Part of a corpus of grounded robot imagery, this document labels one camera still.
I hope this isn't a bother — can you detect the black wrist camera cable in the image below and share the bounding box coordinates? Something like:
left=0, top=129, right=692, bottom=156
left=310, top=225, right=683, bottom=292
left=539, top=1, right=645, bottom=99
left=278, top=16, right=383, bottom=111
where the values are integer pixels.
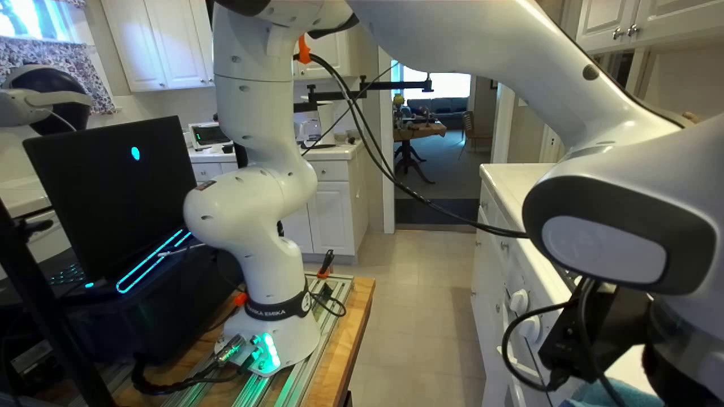
left=498, top=297, right=576, bottom=396

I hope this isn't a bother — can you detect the floral window valance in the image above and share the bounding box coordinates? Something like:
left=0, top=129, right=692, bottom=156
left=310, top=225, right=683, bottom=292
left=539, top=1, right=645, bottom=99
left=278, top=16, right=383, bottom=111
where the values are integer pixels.
left=0, top=33, right=120, bottom=114

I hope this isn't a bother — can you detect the thick black base cable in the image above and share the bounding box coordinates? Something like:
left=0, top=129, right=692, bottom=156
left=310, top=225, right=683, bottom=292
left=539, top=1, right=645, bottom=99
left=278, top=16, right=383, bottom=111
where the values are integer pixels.
left=131, top=358, right=237, bottom=398

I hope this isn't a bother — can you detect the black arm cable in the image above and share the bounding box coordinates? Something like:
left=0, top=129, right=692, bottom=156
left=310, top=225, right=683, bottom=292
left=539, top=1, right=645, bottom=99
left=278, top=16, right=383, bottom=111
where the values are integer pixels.
left=302, top=51, right=532, bottom=242

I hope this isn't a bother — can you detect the black camera boom rod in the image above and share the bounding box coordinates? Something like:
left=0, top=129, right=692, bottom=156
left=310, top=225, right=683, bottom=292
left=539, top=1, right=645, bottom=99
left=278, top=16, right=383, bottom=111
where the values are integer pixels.
left=296, top=75, right=437, bottom=118

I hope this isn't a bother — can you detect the white countertop appliance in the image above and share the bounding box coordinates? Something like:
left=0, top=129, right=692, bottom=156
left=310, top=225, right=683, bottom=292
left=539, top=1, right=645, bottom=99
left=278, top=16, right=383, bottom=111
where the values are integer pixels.
left=187, top=119, right=233, bottom=152

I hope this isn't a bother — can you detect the black tripod leg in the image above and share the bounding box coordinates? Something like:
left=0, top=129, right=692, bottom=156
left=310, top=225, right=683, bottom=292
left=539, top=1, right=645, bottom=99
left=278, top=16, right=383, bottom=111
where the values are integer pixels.
left=0, top=199, right=116, bottom=407

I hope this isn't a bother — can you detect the white upper kitchen cabinet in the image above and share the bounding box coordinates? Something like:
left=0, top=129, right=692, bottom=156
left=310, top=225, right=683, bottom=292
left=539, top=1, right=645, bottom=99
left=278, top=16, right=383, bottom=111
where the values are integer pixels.
left=98, top=0, right=218, bottom=95
left=301, top=41, right=360, bottom=80

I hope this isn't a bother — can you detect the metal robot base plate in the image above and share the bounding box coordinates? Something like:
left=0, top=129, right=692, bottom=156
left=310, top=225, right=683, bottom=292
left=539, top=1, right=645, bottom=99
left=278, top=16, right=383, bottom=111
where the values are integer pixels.
left=176, top=270, right=356, bottom=407

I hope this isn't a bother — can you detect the dark pedestal dining table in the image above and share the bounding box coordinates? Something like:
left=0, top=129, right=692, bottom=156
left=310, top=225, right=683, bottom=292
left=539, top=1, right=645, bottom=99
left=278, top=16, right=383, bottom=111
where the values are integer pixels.
left=391, top=111, right=448, bottom=188

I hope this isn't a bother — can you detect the red black clamp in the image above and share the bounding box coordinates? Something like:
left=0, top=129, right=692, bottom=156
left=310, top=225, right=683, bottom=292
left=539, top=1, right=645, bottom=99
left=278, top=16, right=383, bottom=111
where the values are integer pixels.
left=312, top=245, right=338, bottom=284

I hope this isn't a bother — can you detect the grey curved bar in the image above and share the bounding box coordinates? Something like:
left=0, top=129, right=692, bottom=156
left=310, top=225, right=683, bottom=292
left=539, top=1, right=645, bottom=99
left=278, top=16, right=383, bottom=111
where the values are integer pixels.
left=0, top=88, right=92, bottom=129

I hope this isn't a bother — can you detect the white stove knob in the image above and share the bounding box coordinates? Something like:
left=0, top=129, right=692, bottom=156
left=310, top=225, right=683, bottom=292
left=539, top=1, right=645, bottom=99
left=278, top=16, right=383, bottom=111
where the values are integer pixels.
left=517, top=312, right=543, bottom=344
left=506, top=286, right=529, bottom=318

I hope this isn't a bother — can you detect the white gas stove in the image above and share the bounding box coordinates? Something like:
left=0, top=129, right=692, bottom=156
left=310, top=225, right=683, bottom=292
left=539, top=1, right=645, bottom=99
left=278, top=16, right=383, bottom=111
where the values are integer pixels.
left=488, top=223, right=659, bottom=407

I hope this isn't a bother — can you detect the bright kitchen window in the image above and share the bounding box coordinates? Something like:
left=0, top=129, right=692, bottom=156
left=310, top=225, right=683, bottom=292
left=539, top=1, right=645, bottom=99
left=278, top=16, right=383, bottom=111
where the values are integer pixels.
left=0, top=0, right=86, bottom=42

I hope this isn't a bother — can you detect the wooden table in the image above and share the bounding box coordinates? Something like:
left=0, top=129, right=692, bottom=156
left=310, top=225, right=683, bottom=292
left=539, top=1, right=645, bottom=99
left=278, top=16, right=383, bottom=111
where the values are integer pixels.
left=110, top=270, right=377, bottom=407

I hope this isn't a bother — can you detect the orange cable clip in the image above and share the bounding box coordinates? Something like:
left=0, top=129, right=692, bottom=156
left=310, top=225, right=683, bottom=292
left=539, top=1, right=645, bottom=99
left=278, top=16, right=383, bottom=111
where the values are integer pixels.
left=295, top=33, right=314, bottom=64

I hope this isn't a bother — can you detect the blue sofa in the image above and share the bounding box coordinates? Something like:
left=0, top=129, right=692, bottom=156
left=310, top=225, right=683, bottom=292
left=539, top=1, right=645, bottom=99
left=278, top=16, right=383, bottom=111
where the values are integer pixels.
left=421, top=96, right=471, bottom=130

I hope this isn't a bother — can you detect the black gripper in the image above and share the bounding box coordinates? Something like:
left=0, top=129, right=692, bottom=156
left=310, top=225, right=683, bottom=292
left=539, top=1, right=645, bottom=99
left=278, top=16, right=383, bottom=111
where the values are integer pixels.
left=597, top=284, right=657, bottom=371

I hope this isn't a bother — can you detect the dark round object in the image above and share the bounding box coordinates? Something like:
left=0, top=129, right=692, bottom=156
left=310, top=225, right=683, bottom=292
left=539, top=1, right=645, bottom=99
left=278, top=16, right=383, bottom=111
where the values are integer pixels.
left=6, top=64, right=92, bottom=138

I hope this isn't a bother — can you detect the white cabinet with metal knobs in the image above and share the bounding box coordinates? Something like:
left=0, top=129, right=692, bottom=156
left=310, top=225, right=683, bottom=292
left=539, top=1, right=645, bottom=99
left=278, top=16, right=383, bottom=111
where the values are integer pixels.
left=562, top=0, right=724, bottom=57

